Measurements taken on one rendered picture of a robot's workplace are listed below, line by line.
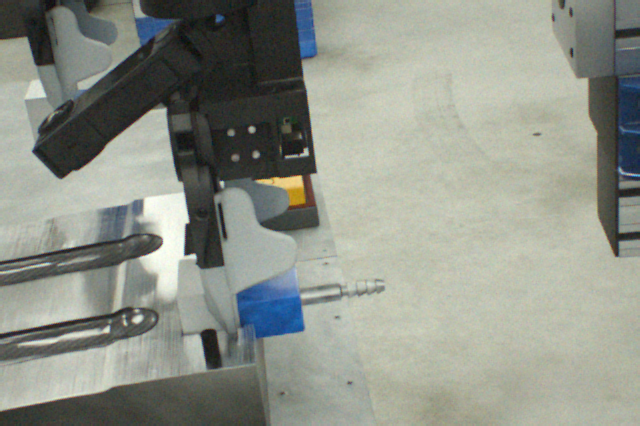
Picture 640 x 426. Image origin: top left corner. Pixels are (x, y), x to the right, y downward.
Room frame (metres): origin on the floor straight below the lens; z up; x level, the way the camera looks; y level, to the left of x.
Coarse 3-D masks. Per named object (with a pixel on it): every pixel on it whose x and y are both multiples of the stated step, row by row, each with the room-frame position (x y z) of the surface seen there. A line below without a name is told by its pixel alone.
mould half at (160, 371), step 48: (0, 240) 0.80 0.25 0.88; (48, 240) 0.78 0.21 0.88; (96, 240) 0.77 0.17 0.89; (0, 288) 0.72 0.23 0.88; (48, 288) 0.71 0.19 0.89; (96, 288) 0.70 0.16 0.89; (144, 288) 0.68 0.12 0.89; (144, 336) 0.62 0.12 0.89; (192, 336) 0.61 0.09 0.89; (240, 336) 0.60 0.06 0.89; (0, 384) 0.59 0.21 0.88; (48, 384) 0.58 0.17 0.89; (96, 384) 0.58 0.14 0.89; (144, 384) 0.57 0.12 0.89; (192, 384) 0.57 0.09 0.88; (240, 384) 0.57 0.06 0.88
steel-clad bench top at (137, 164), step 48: (0, 96) 1.39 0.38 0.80; (0, 144) 1.22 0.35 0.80; (144, 144) 1.17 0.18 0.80; (0, 192) 1.09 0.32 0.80; (48, 192) 1.07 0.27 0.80; (96, 192) 1.06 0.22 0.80; (144, 192) 1.04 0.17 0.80; (288, 336) 0.74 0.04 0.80; (336, 336) 0.73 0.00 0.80; (288, 384) 0.68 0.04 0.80; (336, 384) 0.67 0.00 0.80
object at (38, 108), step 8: (32, 80) 0.95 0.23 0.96; (32, 88) 0.92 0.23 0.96; (40, 88) 0.92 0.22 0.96; (72, 88) 0.93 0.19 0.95; (32, 96) 0.90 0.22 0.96; (40, 96) 0.90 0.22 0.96; (72, 96) 0.92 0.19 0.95; (32, 104) 0.90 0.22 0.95; (40, 104) 0.90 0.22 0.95; (48, 104) 0.90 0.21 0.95; (160, 104) 0.92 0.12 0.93; (32, 112) 0.90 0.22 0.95; (40, 112) 0.90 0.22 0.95; (48, 112) 0.90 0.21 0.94; (32, 120) 0.90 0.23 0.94; (40, 120) 0.90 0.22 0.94; (32, 128) 0.90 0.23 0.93
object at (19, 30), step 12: (0, 0) 4.50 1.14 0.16; (12, 0) 4.50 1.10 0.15; (60, 0) 4.49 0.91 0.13; (84, 0) 4.65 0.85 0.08; (0, 12) 4.50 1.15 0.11; (12, 12) 4.50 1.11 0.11; (0, 24) 4.50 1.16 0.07; (12, 24) 4.50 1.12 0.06; (0, 36) 4.50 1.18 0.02; (12, 36) 4.50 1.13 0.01; (24, 36) 4.50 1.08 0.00
